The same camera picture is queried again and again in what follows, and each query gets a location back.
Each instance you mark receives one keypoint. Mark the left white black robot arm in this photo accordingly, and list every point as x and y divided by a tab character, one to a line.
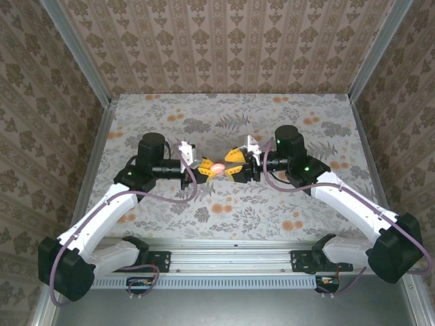
64	271

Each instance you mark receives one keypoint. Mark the small black controller board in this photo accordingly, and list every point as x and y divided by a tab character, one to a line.
328	283
141	283

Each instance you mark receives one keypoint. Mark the aluminium frame post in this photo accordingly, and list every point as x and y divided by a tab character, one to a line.
79	54
379	51

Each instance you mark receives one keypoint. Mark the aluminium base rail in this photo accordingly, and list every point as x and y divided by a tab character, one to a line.
231	254

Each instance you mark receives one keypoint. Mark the aluminium table side rail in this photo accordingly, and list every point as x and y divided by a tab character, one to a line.
98	153
369	153

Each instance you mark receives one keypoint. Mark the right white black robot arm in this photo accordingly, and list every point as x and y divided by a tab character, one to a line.
394	251

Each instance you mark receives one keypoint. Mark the small pink lid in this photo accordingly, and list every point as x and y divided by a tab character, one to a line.
217	167

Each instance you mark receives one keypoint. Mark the grey metal sheet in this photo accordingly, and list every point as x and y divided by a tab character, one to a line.
238	309

